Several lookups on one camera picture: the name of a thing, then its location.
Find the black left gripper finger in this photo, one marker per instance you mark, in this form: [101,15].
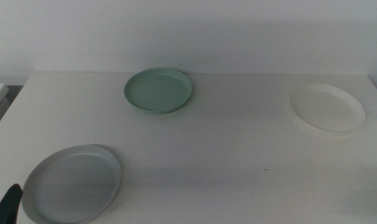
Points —
[6,207]

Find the grey shallow bowl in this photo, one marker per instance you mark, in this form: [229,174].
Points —
[70,186]

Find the green shallow bowl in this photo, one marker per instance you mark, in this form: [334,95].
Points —
[157,91]

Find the white shallow bowl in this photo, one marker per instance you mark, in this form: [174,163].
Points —
[327,109]

